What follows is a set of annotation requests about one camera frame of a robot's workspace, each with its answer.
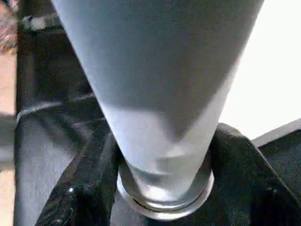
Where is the white plastic table top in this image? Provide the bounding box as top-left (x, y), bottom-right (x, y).
top-left (216, 0), bottom-right (301, 147)

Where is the white plastic table leg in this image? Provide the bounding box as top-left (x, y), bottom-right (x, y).
top-left (49, 0), bottom-right (265, 221)

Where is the black work mat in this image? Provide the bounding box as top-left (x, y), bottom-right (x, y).
top-left (13, 0), bottom-right (301, 226)

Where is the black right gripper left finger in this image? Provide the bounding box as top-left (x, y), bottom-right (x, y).
top-left (35, 121), bottom-right (120, 226)

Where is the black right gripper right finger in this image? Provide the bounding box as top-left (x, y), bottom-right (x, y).
top-left (198, 122), bottom-right (301, 226)

